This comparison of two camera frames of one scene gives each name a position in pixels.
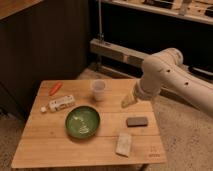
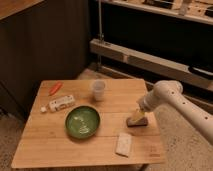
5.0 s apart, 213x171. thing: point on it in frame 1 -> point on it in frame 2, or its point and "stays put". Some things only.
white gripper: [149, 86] -> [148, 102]
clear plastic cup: [98, 88] stays put
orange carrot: [55, 88] stays put
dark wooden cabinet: [40, 40] stays put
